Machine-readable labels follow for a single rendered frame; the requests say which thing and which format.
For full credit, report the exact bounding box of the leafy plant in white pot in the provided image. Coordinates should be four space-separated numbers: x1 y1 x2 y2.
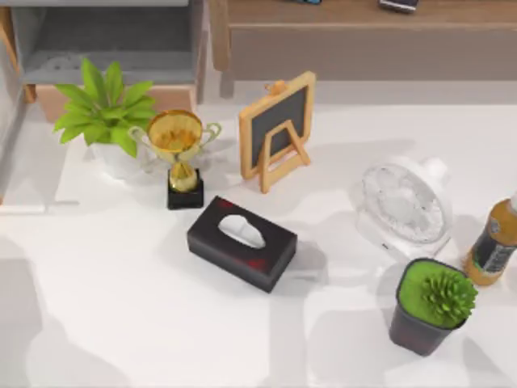
52 57 157 180

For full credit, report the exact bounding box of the orange bottle with dark label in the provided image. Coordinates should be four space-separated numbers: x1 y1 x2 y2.
462 192 517 287

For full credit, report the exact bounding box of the wooden framed blackboard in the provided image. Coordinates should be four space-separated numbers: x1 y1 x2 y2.
237 70 317 196

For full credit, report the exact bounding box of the pale wooden drawer front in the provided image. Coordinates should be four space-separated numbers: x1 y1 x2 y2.
24 82 198 124

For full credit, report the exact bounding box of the green plant in black pot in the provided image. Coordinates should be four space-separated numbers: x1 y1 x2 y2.
389 257 479 357

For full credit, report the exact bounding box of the wooden open shelf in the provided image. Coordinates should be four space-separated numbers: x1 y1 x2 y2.
208 0 517 98

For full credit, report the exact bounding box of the white table fan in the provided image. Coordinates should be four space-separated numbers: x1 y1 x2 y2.
355 157 454 258

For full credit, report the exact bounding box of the pulled-out drawer with grey inside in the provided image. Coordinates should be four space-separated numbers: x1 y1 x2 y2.
11 0 206 85

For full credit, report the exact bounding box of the black tissue box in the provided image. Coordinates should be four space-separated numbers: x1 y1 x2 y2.
186 195 299 297

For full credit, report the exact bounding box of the dark object on shelf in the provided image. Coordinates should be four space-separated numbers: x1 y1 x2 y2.
378 0 420 13

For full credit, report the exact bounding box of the gold trophy with black base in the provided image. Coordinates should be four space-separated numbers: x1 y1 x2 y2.
128 109 223 210

